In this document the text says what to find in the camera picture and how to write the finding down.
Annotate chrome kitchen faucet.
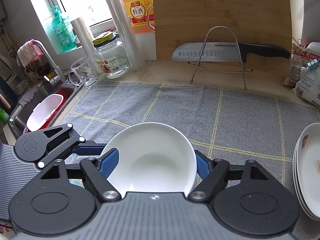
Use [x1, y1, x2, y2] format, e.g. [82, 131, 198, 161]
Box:
[17, 39, 67, 86]

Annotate white bowl pink flowers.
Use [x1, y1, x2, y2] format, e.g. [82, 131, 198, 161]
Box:
[102, 122, 197, 197]

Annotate oval white floral dish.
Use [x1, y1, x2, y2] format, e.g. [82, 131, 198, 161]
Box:
[292, 142, 320, 221]

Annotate bamboo cutting board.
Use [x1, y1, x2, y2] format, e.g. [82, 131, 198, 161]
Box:
[153, 0, 292, 61]

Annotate glass jar green lid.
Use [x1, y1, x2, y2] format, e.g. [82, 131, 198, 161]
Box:
[93, 31, 130, 79]

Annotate clear plastic wrap roll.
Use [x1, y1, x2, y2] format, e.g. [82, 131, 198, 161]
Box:
[71, 17, 103, 75]

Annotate white plastic food bag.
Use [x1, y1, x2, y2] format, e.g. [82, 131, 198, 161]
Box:
[291, 59, 320, 108]

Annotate red and white sink basin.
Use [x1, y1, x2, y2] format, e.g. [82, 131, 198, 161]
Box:
[23, 87, 73, 133]

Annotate clear glass mug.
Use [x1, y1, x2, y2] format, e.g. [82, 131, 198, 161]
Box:
[68, 57, 98, 87]

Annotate tall plastic cup stack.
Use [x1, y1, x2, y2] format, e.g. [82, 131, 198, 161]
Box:
[106, 0, 144, 72]

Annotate metal wire rack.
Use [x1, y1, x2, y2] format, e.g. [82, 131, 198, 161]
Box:
[180, 25, 247, 90]

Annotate blue grey checked towel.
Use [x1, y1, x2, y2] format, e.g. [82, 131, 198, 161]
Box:
[64, 81, 319, 189]

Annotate pink cloth on faucet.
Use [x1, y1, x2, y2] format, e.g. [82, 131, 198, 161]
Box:
[17, 40, 43, 67]

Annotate orange cooking wine jug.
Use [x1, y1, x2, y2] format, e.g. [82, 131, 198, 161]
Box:
[123, 0, 155, 34]

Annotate black handled kitchen knife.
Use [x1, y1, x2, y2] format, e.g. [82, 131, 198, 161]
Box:
[171, 42, 291, 63]

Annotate green soap pump bottle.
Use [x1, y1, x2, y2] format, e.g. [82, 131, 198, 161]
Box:
[50, 5, 76, 51]

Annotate white floral plate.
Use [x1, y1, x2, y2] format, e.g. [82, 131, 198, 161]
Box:
[296, 123, 319, 218]

